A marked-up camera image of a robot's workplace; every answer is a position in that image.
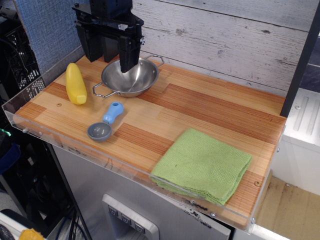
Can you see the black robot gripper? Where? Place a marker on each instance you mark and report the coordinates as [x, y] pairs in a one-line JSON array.
[[112, 19]]

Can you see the green cloth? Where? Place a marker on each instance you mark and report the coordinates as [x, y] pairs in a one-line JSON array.
[[197, 163]]

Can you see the stainless steel wok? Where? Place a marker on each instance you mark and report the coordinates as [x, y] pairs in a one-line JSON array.
[[135, 81]]

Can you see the blue grey ice cream scoop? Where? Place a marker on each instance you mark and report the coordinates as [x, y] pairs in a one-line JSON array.
[[101, 131]]

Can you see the black plastic crate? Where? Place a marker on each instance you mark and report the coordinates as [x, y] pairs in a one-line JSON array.
[[18, 65]]

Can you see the clear acrylic table guard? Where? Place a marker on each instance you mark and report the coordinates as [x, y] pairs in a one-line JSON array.
[[242, 117]]

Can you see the stainless steel dispenser cabinet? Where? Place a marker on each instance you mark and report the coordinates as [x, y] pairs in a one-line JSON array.
[[117, 202]]

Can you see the yellow object bottom left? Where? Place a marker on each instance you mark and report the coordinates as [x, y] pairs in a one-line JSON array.
[[30, 234]]

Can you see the white ribbed metal box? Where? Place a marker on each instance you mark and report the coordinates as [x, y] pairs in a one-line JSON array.
[[297, 157]]

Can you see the black vertical post left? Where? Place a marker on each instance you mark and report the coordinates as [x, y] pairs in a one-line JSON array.
[[110, 49]]

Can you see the black vertical post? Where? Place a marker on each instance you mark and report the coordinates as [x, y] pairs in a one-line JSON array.
[[110, 49], [302, 63]]

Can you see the black vertical post right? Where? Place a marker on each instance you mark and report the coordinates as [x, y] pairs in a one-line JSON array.
[[302, 63]]

